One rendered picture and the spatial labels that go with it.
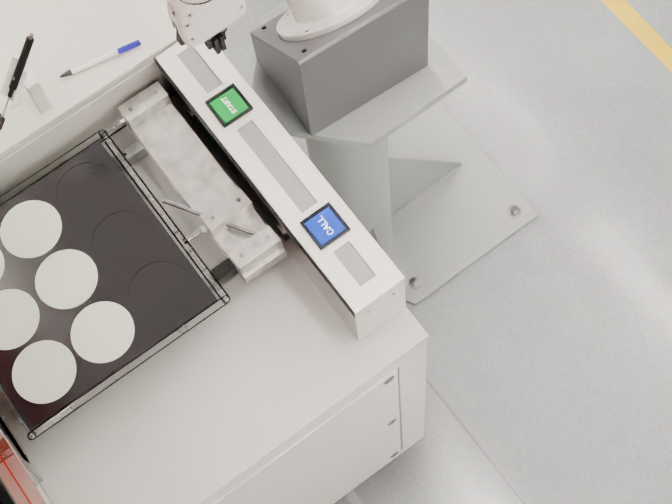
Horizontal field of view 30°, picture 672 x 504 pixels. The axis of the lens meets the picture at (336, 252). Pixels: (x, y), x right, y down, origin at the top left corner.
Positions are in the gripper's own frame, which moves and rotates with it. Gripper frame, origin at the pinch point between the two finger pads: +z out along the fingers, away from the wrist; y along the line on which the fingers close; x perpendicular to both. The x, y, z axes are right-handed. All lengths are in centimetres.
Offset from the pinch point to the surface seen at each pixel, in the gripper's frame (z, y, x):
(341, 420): 46, -14, -46
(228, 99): 19.9, -0.4, 0.8
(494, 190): 115, 53, -9
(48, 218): 26.3, -34.2, 4.4
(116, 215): 26.3, -25.2, -1.9
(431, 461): 116, 2, -50
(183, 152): 28.3, -10.2, 1.7
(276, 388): 34, -21, -38
